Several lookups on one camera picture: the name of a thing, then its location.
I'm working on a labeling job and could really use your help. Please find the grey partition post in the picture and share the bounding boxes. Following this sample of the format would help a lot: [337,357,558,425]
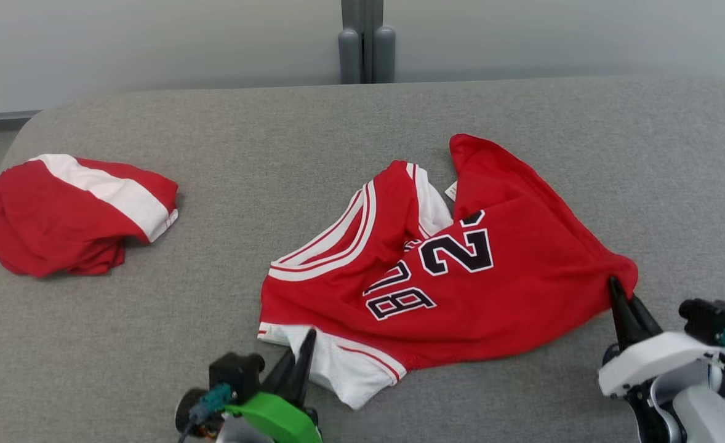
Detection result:
[341,0,383,84]

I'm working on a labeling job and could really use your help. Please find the red basketball jersey black numbers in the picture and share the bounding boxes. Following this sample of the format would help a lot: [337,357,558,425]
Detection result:
[257,134,639,410]

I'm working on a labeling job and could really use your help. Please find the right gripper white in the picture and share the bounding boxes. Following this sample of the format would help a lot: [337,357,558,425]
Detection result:
[598,277,725,397]

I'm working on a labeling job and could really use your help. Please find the grey round post cap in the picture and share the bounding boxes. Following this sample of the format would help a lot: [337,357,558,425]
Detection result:
[338,28,362,85]
[373,26,396,84]

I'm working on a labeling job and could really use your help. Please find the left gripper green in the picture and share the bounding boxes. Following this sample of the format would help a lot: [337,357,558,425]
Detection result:
[224,329,323,443]

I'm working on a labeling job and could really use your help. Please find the red shorts white side stripes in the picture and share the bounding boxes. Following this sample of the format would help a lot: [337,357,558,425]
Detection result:
[0,154,180,279]

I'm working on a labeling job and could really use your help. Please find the left camera cable teal plug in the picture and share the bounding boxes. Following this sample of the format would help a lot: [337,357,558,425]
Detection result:
[181,385,234,443]

